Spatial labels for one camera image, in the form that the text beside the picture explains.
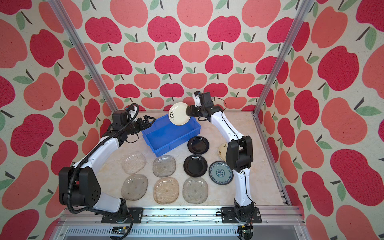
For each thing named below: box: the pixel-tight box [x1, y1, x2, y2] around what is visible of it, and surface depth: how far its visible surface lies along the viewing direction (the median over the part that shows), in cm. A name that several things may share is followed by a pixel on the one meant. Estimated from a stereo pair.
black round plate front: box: [183, 154, 208, 178], surface depth 92 cm
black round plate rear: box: [187, 135, 210, 155], surface depth 103 cm
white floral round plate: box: [168, 102, 191, 126], surface depth 95 cm
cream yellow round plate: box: [218, 142, 228, 162], surface depth 101 cm
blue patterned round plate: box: [208, 160, 234, 185], surface depth 90 cm
